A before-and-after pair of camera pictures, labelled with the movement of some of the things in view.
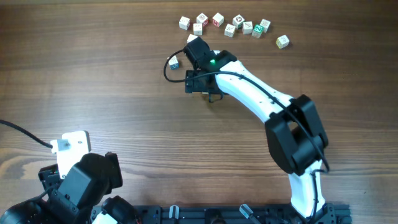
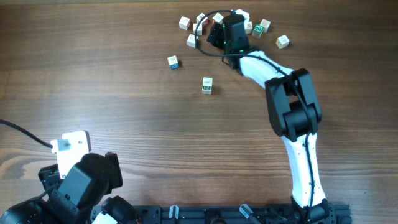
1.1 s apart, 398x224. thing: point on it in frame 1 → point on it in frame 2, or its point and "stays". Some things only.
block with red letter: x=198 y=28 stays
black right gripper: x=194 y=86 → x=215 y=35
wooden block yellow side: x=282 y=42 stays
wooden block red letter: x=217 y=20 stays
